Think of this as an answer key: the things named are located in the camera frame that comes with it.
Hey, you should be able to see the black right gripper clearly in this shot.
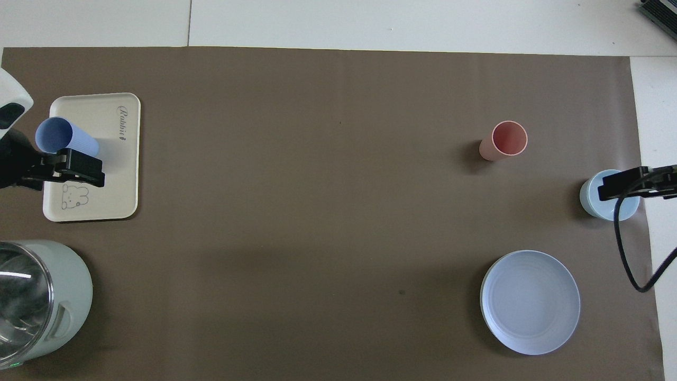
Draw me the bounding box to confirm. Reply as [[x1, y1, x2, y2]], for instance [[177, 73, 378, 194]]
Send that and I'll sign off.
[[598, 164, 677, 202]]

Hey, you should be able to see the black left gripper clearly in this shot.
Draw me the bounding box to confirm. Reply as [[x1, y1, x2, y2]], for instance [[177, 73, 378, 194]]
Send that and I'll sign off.
[[0, 129, 106, 192]]

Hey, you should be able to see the blue ribbed cup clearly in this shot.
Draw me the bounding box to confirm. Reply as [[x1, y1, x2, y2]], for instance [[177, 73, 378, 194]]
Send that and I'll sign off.
[[35, 117, 100, 158]]

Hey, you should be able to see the pink cup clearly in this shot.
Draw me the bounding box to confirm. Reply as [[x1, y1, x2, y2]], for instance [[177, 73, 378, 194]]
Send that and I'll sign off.
[[479, 121, 528, 162]]

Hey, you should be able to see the cream rabbit print tray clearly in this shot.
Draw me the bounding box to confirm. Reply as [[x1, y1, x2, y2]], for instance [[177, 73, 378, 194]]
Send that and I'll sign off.
[[42, 93, 141, 222]]

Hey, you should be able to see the light blue bowl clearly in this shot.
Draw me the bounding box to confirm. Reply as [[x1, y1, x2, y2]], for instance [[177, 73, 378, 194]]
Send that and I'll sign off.
[[579, 169, 641, 222]]

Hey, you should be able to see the green electric cooking pot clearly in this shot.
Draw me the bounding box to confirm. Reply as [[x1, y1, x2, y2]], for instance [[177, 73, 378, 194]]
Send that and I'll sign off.
[[0, 240, 94, 370]]

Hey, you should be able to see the pale blue plate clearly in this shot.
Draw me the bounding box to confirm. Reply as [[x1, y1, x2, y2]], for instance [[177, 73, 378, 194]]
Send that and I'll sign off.
[[480, 250, 581, 356]]

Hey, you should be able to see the grey ribbed device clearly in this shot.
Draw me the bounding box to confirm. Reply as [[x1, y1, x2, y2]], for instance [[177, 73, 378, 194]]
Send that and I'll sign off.
[[637, 0, 677, 41]]

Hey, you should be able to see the brown paper table mat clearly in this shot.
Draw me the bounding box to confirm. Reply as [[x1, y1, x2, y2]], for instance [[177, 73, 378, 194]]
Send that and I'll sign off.
[[0, 47, 666, 381]]

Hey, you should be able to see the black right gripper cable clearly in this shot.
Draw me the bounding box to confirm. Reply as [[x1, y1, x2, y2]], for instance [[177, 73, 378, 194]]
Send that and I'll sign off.
[[614, 180, 677, 293]]

